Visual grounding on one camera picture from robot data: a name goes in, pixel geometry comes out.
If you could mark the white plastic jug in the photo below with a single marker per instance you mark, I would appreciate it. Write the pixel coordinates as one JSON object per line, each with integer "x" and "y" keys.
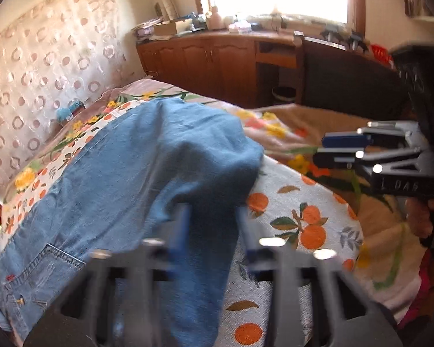
{"x": 215, "y": 20}

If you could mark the frayed blue denim pants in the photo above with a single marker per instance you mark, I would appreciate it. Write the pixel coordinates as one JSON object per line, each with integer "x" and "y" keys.
{"x": 148, "y": 170}

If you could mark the sheer circle pattern curtain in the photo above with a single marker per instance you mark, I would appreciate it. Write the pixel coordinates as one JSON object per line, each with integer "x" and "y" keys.
{"x": 39, "y": 79}

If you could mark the open cardboard box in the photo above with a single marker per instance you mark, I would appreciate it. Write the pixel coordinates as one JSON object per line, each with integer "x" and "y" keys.
{"x": 171, "y": 28}

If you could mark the stack of papers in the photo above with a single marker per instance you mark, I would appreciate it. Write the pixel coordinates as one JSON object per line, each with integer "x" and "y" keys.
{"x": 146, "y": 29}

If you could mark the wooden chair dark back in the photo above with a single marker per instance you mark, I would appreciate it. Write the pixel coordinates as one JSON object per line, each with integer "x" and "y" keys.
{"x": 347, "y": 79}

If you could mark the person's right hand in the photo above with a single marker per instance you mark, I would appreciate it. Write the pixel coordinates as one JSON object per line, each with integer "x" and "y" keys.
{"x": 416, "y": 218}

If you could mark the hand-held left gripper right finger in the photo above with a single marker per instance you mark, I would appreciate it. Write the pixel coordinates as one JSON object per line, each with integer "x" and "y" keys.
{"x": 247, "y": 249}

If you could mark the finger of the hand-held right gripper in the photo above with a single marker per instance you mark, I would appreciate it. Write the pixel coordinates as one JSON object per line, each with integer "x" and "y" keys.
{"x": 343, "y": 140}
{"x": 332, "y": 159}

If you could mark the tissue pack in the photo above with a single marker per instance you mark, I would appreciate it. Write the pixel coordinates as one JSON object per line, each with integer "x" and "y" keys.
{"x": 239, "y": 27}

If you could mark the red packet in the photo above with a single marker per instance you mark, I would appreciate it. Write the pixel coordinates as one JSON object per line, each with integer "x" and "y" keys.
{"x": 380, "y": 54}

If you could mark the waste basket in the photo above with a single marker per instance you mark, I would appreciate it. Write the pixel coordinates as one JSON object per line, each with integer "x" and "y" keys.
{"x": 284, "y": 95}

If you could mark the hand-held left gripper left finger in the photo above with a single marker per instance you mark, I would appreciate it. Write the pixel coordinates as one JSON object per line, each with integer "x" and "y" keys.
{"x": 181, "y": 238}

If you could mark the long wooden cabinet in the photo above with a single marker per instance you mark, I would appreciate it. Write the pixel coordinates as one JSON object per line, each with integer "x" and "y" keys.
{"x": 202, "y": 61}

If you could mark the small blue box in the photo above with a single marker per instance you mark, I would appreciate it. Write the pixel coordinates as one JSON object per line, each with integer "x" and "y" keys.
{"x": 67, "y": 112}

